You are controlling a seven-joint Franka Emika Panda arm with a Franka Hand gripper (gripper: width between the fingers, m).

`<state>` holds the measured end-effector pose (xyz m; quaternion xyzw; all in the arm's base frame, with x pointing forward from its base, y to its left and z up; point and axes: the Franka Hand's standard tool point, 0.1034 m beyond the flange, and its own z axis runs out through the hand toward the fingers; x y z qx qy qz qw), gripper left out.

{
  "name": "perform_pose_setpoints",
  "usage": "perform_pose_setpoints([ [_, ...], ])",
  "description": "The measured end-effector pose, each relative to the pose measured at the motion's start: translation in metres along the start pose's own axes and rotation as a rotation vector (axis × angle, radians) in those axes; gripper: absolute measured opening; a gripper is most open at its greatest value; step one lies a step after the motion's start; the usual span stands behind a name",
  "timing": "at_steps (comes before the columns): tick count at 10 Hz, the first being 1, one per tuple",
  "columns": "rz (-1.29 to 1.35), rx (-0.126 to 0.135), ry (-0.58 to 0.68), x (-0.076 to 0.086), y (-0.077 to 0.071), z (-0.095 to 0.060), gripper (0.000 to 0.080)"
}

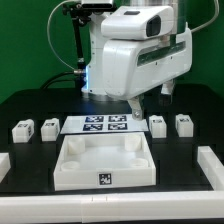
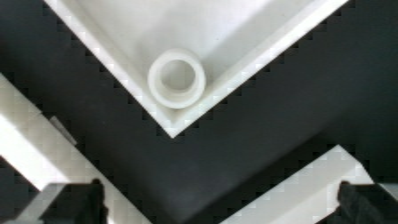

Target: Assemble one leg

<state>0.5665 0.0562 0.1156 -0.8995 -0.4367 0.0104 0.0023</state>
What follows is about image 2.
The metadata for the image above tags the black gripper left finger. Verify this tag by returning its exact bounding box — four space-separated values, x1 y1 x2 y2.
17 178 109 224

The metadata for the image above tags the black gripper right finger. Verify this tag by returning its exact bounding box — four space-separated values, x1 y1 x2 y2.
319 182 398 224

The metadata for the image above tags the white square tabletop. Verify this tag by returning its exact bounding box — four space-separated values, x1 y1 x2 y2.
45 0 349 136

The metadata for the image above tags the white right fence piece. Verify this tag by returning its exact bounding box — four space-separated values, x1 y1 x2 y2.
221 146 379 224

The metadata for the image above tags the white front fence rail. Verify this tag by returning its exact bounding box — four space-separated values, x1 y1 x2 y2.
0 73 152 224

